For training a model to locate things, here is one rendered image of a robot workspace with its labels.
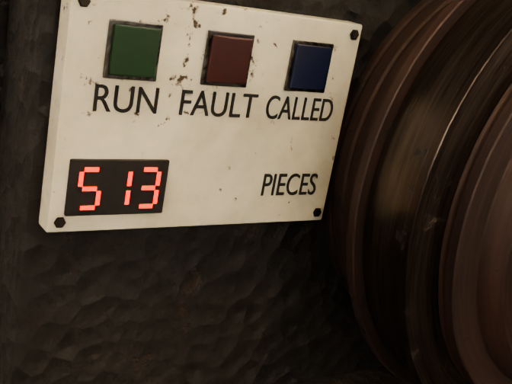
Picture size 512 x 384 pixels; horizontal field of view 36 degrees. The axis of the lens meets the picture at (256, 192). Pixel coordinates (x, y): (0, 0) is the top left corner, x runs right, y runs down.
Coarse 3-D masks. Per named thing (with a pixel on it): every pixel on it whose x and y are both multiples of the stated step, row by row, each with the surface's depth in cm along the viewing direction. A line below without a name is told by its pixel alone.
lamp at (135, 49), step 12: (120, 24) 55; (120, 36) 55; (132, 36) 56; (144, 36) 56; (156, 36) 57; (120, 48) 56; (132, 48) 56; (144, 48) 57; (156, 48) 57; (120, 60) 56; (132, 60) 57; (144, 60) 57; (156, 60) 58; (108, 72) 56; (120, 72) 56; (132, 72) 57; (144, 72) 57
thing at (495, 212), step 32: (480, 160) 59; (480, 192) 60; (448, 224) 61; (480, 224) 61; (448, 256) 62; (480, 256) 62; (448, 288) 62; (480, 288) 63; (448, 320) 64; (480, 320) 65; (480, 352) 67
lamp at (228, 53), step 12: (216, 36) 60; (216, 48) 60; (228, 48) 60; (240, 48) 61; (216, 60) 60; (228, 60) 61; (240, 60) 61; (216, 72) 61; (228, 72) 61; (240, 72) 62
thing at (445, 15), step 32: (448, 0) 71; (416, 32) 70; (384, 64) 70; (416, 64) 63; (352, 96) 72; (384, 96) 69; (352, 128) 71; (384, 128) 63; (352, 160) 71; (352, 192) 71; (352, 224) 66; (352, 256) 67; (352, 288) 68; (384, 352) 73
